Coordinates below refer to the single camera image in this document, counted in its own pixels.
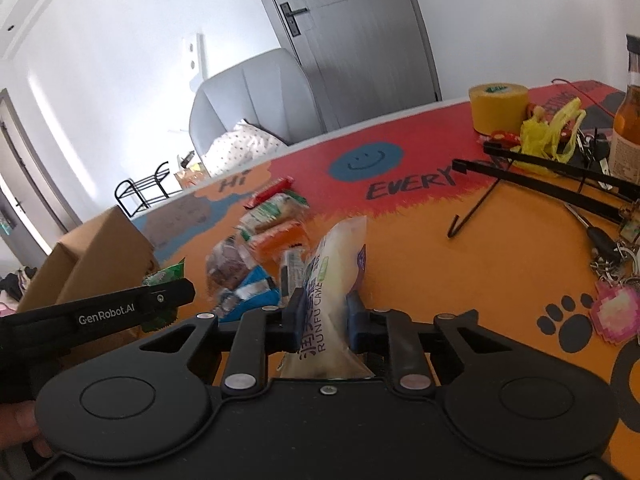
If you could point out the brown cardboard box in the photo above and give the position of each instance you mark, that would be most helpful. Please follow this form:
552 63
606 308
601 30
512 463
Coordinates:
105 254

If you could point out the grey armchair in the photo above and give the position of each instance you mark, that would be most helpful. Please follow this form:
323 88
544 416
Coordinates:
270 91

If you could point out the dark brown cake packet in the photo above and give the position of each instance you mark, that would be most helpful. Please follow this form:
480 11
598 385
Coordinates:
227 265

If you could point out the grey door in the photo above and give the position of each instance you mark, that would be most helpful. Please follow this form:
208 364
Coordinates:
363 58

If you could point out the colourful cartoon table mat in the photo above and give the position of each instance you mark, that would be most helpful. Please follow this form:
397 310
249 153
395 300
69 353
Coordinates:
437 240

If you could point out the person's left hand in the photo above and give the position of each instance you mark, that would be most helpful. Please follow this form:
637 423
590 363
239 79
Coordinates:
18 425

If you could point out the black shoe rack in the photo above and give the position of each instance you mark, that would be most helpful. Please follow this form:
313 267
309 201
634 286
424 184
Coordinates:
135 196

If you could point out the green snack packet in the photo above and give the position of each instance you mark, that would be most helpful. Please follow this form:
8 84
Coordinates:
165 317

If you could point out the green label pastry packet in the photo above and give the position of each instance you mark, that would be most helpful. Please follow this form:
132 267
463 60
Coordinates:
273 211

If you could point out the yellow tape roll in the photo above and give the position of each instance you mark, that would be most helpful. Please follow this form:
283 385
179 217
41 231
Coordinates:
498 107

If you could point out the blue snack packet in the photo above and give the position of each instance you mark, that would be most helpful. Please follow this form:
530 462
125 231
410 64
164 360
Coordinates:
257 290

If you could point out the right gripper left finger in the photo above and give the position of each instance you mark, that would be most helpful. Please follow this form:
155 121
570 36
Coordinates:
257 335

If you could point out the long white cake package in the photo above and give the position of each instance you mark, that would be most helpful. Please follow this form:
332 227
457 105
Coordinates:
335 269

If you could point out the brown paper bag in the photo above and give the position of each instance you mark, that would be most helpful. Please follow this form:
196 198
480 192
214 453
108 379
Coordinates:
192 176

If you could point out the pink pixel keychain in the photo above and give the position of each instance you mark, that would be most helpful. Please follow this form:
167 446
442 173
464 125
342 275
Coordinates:
615 313

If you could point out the yellow plastic bag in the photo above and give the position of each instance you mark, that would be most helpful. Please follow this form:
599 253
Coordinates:
553 139

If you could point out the red snack bar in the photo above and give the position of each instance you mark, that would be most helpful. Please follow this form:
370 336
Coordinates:
269 189

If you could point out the black folding stand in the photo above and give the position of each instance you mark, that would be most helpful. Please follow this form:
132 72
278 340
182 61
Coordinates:
626 192

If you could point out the orange snack packet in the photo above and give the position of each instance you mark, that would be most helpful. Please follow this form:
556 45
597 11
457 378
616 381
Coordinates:
275 240

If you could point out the white perforated board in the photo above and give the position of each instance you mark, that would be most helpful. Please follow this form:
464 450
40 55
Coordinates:
197 60

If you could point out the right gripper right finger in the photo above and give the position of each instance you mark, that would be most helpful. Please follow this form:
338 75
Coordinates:
389 339

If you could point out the brown glass bottle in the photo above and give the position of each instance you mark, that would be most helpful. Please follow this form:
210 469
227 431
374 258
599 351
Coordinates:
624 160

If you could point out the white dotted pillow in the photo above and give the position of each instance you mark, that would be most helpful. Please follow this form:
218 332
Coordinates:
239 146

